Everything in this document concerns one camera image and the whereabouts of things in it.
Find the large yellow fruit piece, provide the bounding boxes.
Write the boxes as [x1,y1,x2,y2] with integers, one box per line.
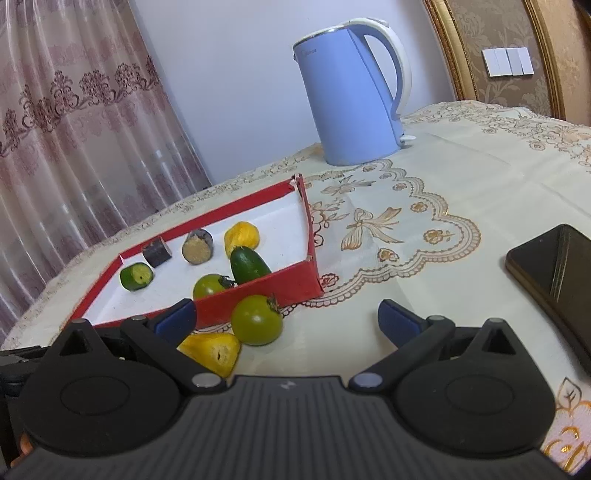
[177,333,242,378]

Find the cut green cucumber piece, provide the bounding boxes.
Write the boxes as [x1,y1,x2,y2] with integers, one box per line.
[119,262,154,291]

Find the green tomato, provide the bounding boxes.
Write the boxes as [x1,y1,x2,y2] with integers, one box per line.
[192,274,236,300]

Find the dark sugarcane piece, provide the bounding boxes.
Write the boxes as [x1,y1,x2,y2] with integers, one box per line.
[181,229,213,265]
[141,237,172,268]

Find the green tomato outside tray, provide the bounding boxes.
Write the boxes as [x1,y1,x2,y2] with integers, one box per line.
[230,295,283,346]

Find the cream embroidered tablecloth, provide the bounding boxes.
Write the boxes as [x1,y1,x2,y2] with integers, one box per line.
[3,101,590,473]

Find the dark green cucumber end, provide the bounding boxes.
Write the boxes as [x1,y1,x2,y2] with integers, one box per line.
[230,246,271,285]

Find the red shallow box tray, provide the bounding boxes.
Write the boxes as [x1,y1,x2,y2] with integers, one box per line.
[70,175,322,329]

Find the black smartphone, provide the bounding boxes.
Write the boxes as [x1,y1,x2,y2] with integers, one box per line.
[505,224,590,369]

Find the pink patterned curtain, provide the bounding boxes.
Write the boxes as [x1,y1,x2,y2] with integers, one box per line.
[1,1,209,333]

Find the blue electric kettle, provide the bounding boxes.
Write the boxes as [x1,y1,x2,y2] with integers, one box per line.
[293,17,415,166]

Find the gold wall frame moulding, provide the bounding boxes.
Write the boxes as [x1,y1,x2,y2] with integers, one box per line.
[425,1,566,120]

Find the white wall switch panel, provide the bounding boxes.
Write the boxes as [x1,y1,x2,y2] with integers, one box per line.
[482,47,535,78]

